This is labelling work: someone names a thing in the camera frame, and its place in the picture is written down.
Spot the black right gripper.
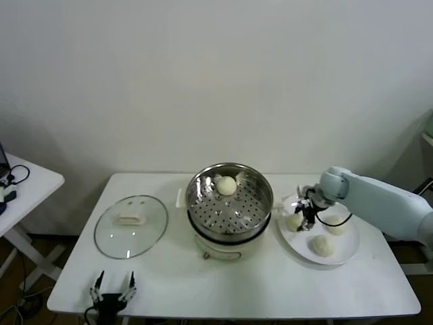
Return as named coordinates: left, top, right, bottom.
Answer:
left=294, top=202, right=319, bottom=233

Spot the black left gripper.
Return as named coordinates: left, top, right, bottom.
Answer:
left=89, top=270, right=137, bottom=325

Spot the white steamed baozi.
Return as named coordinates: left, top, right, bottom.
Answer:
left=323, top=215, right=348, bottom=236
left=306, top=235, right=336, bottom=257
left=286, top=213, right=304, bottom=233
left=215, top=175, right=237, bottom=196

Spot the stainless steel steamer basket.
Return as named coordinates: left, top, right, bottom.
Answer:
left=185, top=162, right=274, bottom=238

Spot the white round plate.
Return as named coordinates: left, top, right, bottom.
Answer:
left=277, top=192, right=361, bottom=266

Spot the cream electric cooker pot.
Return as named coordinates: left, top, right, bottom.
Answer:
left=175, top=188, right=283, bottom=263

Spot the white side table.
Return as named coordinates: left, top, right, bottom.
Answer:
left=0, top=152, right=66, bottom=292

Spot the white power adapter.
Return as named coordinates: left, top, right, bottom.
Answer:
left=0, top=182, right=18, bottom=203

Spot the dark laptop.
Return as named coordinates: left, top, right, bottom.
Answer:
left=0, top=141, right=10, bottom=177

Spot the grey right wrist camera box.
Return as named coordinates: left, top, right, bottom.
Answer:
left=296, top=184, right=317, bottom=204

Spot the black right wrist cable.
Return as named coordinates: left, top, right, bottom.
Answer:
left=315, top=210, right=353, bottom=228

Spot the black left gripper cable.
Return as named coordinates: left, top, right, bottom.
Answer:
left=83, top=305, right=99, bottom=325

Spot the glass lid with cream handle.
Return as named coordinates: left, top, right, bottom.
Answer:
left=93, top=194, right=169, bottom=260

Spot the white metal rack frame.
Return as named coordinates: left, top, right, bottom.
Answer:
left=401, top=243, right=433, bottom=276

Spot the long black wall cable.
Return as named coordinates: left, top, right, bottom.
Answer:
left=414, top=178, right=433, bottom=197

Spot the looped black cable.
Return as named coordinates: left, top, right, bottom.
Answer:
left=5, top=164, right=31, bottom=186

